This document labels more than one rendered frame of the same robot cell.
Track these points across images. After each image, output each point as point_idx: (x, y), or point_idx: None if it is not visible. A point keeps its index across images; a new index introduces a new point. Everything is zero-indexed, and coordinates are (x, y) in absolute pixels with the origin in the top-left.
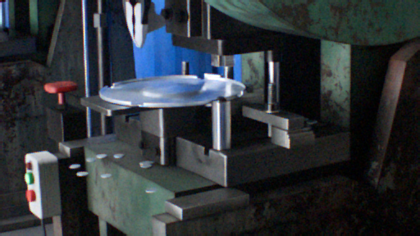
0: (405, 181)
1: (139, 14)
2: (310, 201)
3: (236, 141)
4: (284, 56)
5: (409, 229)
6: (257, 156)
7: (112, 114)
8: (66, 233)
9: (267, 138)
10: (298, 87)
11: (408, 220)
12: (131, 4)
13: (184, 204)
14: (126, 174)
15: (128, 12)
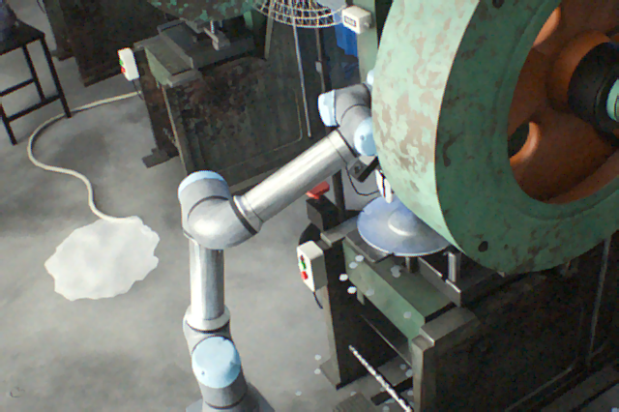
0: (586, 264)
1: (389, 187)
2: (517, 303)
3: (463, 264)
4: None
5: (587, 290)
6: (481, 282)
7: (375, 263)
8: (331, 293)
9: None
10: None
11: (586, 285)
12: (381, 174)
13: (434, 334)
14: (382, 280)
15: (378, 178)
